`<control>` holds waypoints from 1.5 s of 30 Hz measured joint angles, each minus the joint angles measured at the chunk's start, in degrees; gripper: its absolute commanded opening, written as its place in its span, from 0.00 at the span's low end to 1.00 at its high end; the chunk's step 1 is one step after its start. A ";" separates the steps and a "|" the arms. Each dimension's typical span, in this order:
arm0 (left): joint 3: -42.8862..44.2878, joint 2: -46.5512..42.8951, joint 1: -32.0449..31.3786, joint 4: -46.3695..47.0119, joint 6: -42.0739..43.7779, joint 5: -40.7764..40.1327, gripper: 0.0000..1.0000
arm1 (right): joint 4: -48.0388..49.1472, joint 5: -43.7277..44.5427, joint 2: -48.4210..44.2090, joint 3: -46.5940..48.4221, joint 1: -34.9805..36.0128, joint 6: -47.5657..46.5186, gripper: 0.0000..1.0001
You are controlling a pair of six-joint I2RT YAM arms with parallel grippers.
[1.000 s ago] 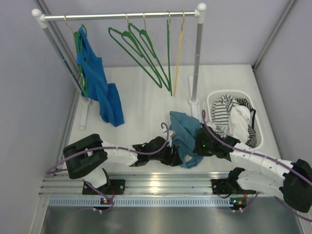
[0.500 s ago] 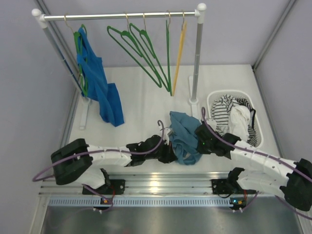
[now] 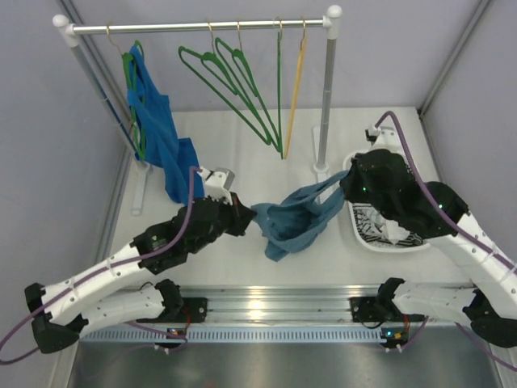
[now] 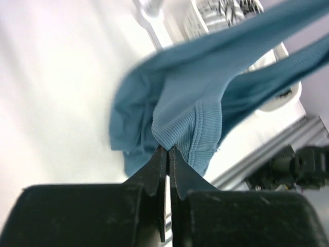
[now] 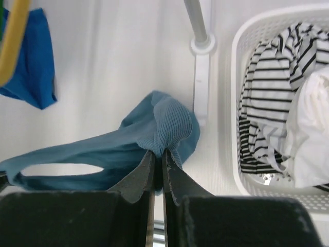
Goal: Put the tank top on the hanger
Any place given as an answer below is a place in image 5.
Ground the teal blue tank top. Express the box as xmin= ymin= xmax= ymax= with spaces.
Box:
xmin=1 ymin=91 xmax=200 ymax=191

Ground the green hanger with blue top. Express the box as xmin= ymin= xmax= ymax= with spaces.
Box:
xmin=0 ymin=1 xmax=4 ymax=42

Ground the silver and white clothes rack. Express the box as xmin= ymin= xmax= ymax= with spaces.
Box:
xmin=184 ymin=0 xmax=216 ymax=126

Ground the bright blue tank top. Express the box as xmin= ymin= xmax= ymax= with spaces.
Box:
xmin=1 ymin=8 xmax=57 ymax=110

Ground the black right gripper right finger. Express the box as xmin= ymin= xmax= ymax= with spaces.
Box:
xmin=162 ymin=150 xmax=322 ymax=246

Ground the black and white striped garment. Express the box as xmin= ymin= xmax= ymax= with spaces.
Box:
xmin=238 ymin=22 xmax=328 ymax=186

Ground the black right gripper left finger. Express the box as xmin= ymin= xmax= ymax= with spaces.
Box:
xmin=1 ymin=151 xmax=156 ymax=246

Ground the yellow hanger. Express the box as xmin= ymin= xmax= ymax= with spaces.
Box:
xmin=1 ymin=0 xmax=31 ymax=87

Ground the white plastic laundry basket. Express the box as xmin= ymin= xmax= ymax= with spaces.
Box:
xmin=230 ymin=3 xmax=328 ymax=221

